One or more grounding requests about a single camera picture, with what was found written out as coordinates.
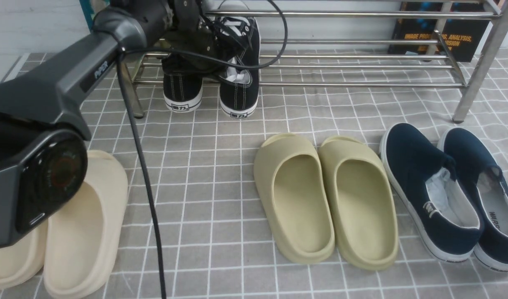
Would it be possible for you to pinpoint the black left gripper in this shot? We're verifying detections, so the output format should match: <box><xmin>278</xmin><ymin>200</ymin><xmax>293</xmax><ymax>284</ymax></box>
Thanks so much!
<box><xmin>163</xmin><ymin>0</ymin><xmax>221</xmax><ymax>71</ymax></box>

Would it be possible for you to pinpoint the cream slipper right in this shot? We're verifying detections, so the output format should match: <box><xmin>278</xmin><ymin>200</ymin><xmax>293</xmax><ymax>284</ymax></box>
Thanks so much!
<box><xmin>43</xmin><ymin>150</ymin><xmax>128</xmax><ymax>299</ymax></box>

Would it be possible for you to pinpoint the olive slipper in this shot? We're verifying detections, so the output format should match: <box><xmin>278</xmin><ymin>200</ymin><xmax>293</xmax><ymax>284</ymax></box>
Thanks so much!
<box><xmin>253</xmin><ymin>132</ymin><xmax>335</xmax><ymax>264</ymax></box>
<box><xmin>318</xmin><ymin>135</ymin><xmax>399</xmax><ymax>271</ymax></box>

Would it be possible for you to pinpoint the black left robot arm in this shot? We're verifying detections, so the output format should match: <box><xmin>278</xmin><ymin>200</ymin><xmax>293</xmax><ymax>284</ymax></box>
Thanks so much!
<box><xmin>0</xmin><ymin>0</ymin><xmax>211</xmax><ymax>248</ymax></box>

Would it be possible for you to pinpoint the black canvas sneaker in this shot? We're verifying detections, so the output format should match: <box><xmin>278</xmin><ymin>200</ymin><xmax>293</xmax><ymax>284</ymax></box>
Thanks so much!
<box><xmin>214</xmin><ymin>17</ymin><xmax>261</xmax><ymax>119</ymax></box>
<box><xmin>161</xmin><ymin>54</ymin><xmax>203</xmax><ymax>113</ymax></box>

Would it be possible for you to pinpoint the navy slip-on shoe right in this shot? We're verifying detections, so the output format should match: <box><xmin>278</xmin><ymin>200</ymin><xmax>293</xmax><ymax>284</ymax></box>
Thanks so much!
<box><xmin>438</xmin><ymin>127</ymin><xmax>508</xmax><ymax>272</ymax></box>

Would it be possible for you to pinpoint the olive slipper right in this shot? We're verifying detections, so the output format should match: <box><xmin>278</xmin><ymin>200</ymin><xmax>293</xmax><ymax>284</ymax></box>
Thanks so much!
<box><xmin>318</xmin><ymin>135</ymin><xmax>399</xmax><ymax>271</ymax></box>

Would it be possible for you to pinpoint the navy slip-on shoe left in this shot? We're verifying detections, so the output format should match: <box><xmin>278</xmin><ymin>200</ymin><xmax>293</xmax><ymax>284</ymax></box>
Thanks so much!
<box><xmin>380</xmin><ymin>123</ymin><xmax>483</xmax><ymax>263</ymax></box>

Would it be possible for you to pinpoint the cream slipper left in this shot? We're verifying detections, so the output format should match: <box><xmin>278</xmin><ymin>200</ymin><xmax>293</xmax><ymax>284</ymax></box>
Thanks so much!
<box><xmin>0</xmin><ymin>223</ymin><xmax>48</xmax><ymax>289</ymax></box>

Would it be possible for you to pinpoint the cream slipper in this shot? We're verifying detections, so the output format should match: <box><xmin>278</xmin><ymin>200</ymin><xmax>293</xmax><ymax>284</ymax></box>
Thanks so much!
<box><xmin>0</xmin><ymin>223</ymin><xmax>48</xmax><ymax>289</ymax></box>
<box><xmin>43</xmin><ymin>150</ymin><xmax>128</xmax><ymax>299</ymax></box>

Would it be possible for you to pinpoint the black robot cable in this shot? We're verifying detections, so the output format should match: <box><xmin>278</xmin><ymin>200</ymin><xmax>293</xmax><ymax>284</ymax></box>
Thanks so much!
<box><xmin>115</xmin><ymin>0</ymin><xmax>288</xmax><ymax>299</ymax></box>

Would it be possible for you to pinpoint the navy slip-on shoe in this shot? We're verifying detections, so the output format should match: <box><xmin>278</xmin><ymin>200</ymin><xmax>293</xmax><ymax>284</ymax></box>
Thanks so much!
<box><xmin>438</xmin><ymin>127</ymin><xmax>508</xmax><ymax>272</ymax></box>
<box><xmin>380</xmin><ymin>123</ymin><xmax>483</xmax><ymax>263</ymax></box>

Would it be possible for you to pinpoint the olive slipper left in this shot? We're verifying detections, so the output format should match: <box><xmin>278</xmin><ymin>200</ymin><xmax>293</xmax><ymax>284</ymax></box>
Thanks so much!
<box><xmin>253</xmin><ymin>132</ymin><xmax>335</xmax><ymax>264</ymax></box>

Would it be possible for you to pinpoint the metal shoe rack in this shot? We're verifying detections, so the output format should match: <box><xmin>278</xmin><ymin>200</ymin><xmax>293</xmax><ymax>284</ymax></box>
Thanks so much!
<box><xmin>121</xmin><ymin>0</ymin><xmax>508</xmax><ymax>124</ymax></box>

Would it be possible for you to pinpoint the black book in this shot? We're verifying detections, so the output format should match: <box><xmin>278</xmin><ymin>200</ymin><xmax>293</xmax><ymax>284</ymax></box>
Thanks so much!
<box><xmin>387</xmin><ymin>2</ymin><xmax>489</xmax><ymax>62</ymax></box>

